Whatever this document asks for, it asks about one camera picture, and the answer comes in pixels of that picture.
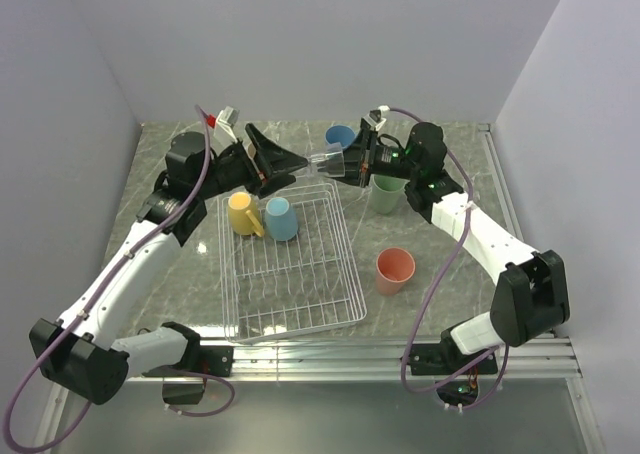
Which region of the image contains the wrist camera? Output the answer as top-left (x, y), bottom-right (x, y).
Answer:
top-left (206, 106), bottom-right (239, 151)
top-left (361, 105), bottom-right (391, 132)

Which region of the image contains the aluminium mounting rail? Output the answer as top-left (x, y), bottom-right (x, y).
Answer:
top-left (55, 338), bottom-right (584, 383)

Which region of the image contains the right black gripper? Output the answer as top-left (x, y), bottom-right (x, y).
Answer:
top-left (318, 128), bottom-right (419, 189)

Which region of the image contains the yellow ceramic mug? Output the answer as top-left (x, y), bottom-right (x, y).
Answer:
top-left (227, 192), bottom-right (265, 237)

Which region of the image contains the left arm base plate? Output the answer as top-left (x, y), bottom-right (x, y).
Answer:
top-left (143, 345), bottom-right (234, 378)

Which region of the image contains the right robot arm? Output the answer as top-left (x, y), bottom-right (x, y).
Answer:
top-left (339, 111), bottom-right (570, 374)

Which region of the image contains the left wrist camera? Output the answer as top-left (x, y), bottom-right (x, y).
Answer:
top-left (206, 106), bottom-right (239, 151)

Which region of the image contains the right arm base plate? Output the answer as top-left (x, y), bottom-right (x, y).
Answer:
top-left (408, 343), bottom-right (498, 376)

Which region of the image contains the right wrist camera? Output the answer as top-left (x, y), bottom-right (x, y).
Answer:
top-left (361, 105), bottom-right (391, 132)

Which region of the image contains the green plastic tumbler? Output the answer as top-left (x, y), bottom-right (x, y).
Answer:
top-left (369, 175), bottom-right (407, 215)

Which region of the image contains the blue plastic tumbler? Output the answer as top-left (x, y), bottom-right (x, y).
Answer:
top-left (325, 125), bottom-right (356, 149)

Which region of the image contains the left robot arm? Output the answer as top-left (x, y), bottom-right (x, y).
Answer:
top-left (29, 124), bottom-right (308, 405)

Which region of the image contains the salmon pink plastic tumbler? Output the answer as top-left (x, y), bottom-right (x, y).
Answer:
top-left (375, 247), bottom-right (416, 296)

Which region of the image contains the clear faceted drinking glass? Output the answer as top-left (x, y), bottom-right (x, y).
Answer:
top-left (308, 143), bottom-right (346, 178)

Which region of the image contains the white wire dish rack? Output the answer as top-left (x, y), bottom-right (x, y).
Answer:
top-left (217, 181), bottom-right (367, 343)

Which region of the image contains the light blue ceramic mug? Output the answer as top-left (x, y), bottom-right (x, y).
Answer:
top-left (264, 197), bottom-right (298, 242)

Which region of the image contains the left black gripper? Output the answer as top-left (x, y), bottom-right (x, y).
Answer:
top-left (196, 124), bottom-right (309, 201)

